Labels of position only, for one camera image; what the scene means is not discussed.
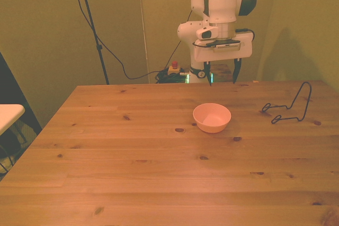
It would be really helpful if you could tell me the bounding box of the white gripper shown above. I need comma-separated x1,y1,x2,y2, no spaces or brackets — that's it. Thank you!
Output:
192,31,253,87

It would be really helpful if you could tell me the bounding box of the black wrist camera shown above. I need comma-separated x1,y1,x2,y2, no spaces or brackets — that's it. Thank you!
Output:
205,39,242,53

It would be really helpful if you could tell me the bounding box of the white side table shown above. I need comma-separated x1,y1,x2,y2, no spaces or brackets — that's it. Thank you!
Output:
0,104,26,137

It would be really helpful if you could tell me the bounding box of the black wire rack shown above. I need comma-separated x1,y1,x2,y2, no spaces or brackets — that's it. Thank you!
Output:
261,81,313,125

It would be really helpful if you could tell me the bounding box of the black tripod cable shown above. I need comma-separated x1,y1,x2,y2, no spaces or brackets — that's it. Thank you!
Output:
66,0,163,81

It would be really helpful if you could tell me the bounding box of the black tripod stand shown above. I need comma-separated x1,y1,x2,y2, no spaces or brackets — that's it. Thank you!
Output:
75,0,111,86

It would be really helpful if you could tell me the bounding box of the pink plastic bowl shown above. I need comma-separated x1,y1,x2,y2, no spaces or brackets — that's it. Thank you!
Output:
192,103,232,134

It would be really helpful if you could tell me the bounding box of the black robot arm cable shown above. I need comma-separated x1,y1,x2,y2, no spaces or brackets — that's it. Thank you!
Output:
168,10,193,71

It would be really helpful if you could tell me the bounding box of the black panel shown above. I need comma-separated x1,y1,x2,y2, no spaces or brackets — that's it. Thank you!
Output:
0,51,43,142

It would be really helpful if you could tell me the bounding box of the yellow emergency stop button box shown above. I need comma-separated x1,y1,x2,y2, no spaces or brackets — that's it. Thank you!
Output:
168,61,184,76

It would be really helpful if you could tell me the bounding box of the coiled dark cable bundle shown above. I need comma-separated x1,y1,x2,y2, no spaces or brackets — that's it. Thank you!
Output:
154,69,190,84

